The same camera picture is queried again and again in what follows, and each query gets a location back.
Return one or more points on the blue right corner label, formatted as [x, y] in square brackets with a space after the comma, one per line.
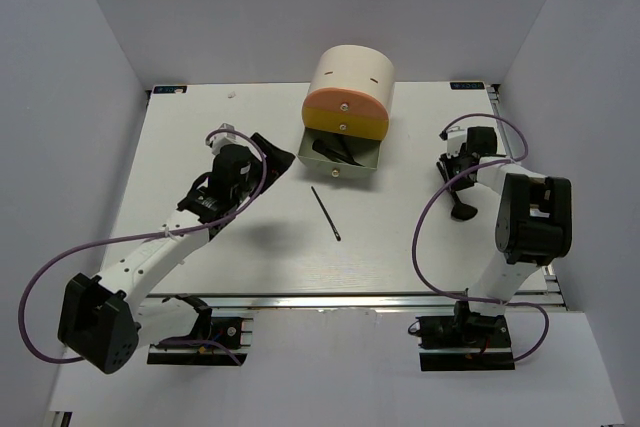
[467, 85]

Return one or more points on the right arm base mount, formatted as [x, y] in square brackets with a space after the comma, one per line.
[445, 345]

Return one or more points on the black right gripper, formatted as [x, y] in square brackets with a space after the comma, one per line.
[449, 161]

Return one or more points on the yellow organizer drawer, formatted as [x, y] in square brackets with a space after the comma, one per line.
[346, 124]

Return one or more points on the slim black makeup brush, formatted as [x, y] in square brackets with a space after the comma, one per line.
[354, 151]

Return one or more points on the grey green organizer drawer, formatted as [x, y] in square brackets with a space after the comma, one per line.
[316, 167]

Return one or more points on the cream cylindrical makeup organizer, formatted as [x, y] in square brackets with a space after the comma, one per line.
[358, 69]

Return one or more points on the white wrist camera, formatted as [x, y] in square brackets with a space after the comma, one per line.
[454, 138]
[223, 136]

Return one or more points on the thin black mascara wand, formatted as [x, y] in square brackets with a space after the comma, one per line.
[326, 214]

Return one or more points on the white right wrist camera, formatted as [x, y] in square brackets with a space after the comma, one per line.
[454, 138]

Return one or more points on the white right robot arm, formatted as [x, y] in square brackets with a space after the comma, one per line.
[534, 219]

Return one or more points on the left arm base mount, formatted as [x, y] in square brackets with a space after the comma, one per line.
[213, 341]

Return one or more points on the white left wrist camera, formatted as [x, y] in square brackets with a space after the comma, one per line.
[223, 136]

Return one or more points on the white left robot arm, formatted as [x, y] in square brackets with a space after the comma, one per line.
[107, 317]

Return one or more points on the black fan makeup brush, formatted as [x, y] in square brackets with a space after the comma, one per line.
[460, 210]

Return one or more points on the blue corner label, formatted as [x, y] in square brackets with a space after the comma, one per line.
[467, 85]
[169, 89]

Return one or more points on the orange organizer drawer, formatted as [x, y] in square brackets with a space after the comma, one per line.
[351, 102]

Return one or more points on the blue left corner label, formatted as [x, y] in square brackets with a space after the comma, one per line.
[169, 89]

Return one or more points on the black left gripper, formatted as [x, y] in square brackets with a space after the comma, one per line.
[278, 161]

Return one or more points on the black powder brush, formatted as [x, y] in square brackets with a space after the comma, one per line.
[320, 147]

